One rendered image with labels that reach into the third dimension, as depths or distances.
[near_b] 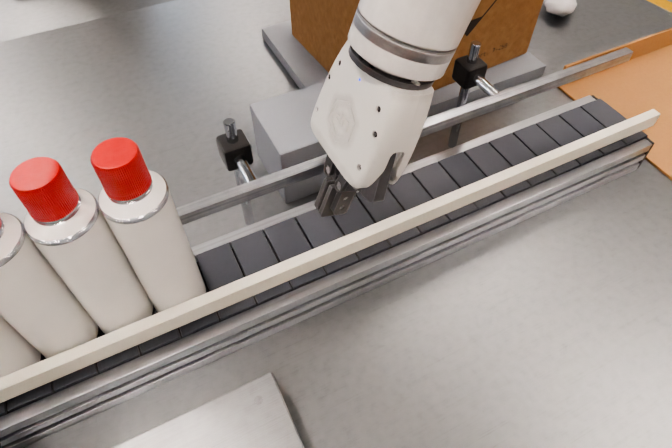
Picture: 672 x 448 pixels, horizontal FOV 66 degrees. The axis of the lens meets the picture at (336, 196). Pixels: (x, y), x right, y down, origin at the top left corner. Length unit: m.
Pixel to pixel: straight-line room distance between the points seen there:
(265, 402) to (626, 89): 0.71
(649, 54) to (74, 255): 0.90
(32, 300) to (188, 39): 0.61
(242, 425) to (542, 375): 0.30
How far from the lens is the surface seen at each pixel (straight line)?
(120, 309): 0.50
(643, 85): 0.95
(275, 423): 0.48
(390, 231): 0.54
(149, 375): 0.55
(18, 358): 0.53
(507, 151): 0.69
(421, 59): 0.40
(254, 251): 0.56
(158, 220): 0.42
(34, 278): 0.45
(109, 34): 1.03
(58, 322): 0.50
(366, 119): 0.42
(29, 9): 1.16
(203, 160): 0.73
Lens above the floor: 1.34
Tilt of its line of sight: 50 degrees down
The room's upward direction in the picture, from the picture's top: straight up
